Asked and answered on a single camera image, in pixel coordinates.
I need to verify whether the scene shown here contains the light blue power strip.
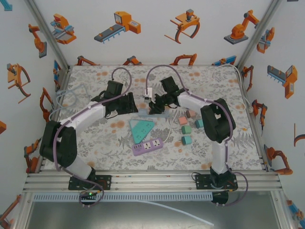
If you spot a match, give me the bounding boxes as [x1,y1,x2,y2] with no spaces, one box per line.
[139,108,170,118]

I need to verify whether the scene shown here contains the teal triangular power strip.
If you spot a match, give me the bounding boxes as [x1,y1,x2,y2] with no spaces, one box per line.
[128,119,155,146]

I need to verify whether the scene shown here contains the purple power strip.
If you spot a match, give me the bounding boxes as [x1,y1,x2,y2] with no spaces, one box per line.
[132,137,164,157]

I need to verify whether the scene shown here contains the light blue power cable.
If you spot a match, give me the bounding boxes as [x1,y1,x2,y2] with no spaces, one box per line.
[49,83,92,121]

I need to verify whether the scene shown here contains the floral table mat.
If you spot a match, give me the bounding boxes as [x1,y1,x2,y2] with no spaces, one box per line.
[46,64,263,171]

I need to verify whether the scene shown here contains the black controller box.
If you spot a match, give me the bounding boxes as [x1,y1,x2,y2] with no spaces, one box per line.
[211,190,229,208]
[79,190,99,208]

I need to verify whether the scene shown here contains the white plastic tube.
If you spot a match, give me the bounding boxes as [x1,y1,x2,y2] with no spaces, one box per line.
[133,199,215,227]

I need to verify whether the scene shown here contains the aluminium side rail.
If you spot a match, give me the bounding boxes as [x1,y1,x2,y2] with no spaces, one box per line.
[39,66,72,172]
[235,65,271,172]

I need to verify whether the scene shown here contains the aluminium frame rail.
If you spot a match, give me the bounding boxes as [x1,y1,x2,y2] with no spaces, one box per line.
[22,170,283,193]

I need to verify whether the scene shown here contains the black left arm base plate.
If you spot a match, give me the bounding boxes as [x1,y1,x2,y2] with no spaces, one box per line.
[68,175,112,191]

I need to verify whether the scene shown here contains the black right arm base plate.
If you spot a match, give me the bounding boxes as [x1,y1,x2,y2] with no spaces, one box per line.
[195,173,239,191]

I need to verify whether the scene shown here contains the grey slotted cable duct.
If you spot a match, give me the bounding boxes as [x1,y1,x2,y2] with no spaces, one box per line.
[33,192,214,202]

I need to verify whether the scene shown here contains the aluminium frame post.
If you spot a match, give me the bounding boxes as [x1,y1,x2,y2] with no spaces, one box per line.
[23,0,72,70]
[237,0,284,70]

